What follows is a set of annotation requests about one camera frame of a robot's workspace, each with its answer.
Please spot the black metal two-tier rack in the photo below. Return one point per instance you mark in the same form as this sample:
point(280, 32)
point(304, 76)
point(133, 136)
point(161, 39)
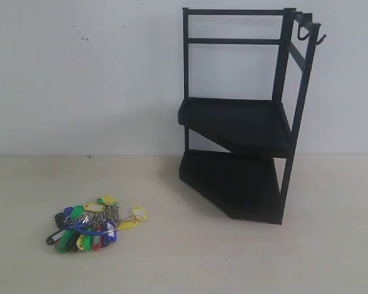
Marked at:
point(249, 179)

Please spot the bunch of colourful key tags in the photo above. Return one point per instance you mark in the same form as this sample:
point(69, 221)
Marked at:
point(92, 226)

